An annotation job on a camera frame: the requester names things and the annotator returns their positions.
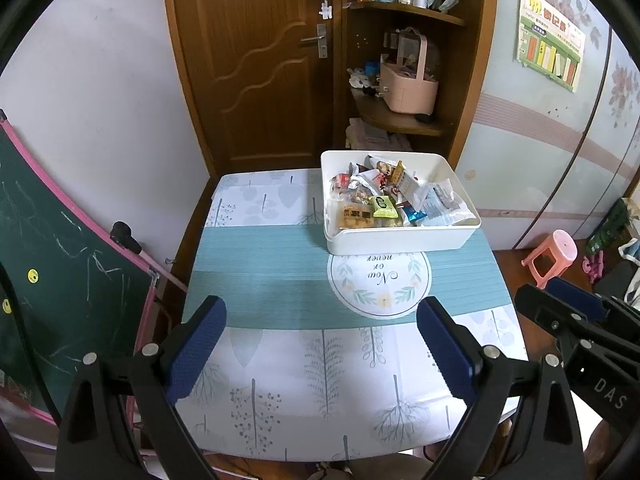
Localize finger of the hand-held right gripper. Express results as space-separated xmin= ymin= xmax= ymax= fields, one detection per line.
xmin=544 ymin=277 xmax=640 ymax=327
xmin=514 ymin=283 xmax=610 ymax=347

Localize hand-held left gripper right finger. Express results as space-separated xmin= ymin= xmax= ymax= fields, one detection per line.
xmin=416 ymin=296 xmax=586 ymax=480

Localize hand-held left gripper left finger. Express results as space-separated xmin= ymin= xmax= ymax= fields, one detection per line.
xmin=55 ymin=295 xmax=228 ymax=480

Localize white plastic bin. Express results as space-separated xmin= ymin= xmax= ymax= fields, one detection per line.
xmin=320 ymin=149 xmax=482 ymax=256

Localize large clear white snack packet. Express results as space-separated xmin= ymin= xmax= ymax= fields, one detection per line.
xmin=422 ymin=182 xmax=477 ymax=227

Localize green snack packet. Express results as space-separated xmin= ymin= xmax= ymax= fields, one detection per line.
xmin=369 ymin=195 xmax=399 ymax=219

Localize clear packet of yellow crackers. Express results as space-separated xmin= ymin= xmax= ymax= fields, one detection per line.
xmin=335 ymin=203 xmax=377 ymax=231

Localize brown white snack packet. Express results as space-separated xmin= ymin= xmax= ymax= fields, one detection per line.
xmin=366 ymin=156 xmax=396 ymax=182

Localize pink toy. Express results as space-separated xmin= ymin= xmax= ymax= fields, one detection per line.
xmin=581 ymin=253 xmax=605 ymax=284

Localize pink plastic stool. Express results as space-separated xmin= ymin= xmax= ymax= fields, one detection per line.
xmin=521 ymin=229 xmax=579 ymax=287

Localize blue white cloth bag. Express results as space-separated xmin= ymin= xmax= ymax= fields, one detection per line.
xmin=618 ymin=237 xmax=640 ymax=267

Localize green bag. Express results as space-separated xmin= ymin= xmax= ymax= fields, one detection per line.
xmin=585 ymin=197 xmax=632 ymax=257

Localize printed teal white tablecloth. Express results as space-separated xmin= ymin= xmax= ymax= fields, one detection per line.
xmin=181 ymin=167 xmax=530 ymax=462

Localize pale sliding wardrobe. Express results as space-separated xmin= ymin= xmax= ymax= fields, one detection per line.
xmin=454 ymin=0 xmax=640 ymax=252

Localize folded pale cloths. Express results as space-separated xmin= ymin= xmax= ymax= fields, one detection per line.
xmin=346 ymin=117 xmax=414 ymax=151

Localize wooden corner shelf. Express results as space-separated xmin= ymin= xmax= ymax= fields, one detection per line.
xmin=341 ymin=0 xmax=499 ymax=171

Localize brown wooden door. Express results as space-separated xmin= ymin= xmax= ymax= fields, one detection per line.
xmin=161 ymin=0 xmax=347 ymax=177

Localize small plush toys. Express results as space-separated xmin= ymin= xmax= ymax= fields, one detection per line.
xmin=348 ymin=61 xmax=384 ymax=97

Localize green chalkboard with pink frame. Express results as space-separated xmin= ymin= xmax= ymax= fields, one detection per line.
xmin=0 ymin=107 xmax=189 ymax=427

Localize pink basket with handle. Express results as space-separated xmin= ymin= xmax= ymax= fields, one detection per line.
xmin=378 ymin=27 xmax=441 ymax=115

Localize green yellow wall poster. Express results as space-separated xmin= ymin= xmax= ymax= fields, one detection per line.
xmin=516 ymin=0 xmax=586 ymax=94

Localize silver door handle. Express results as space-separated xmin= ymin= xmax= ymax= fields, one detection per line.
xmin=300 ymin=22 xmax=330 ymax=60

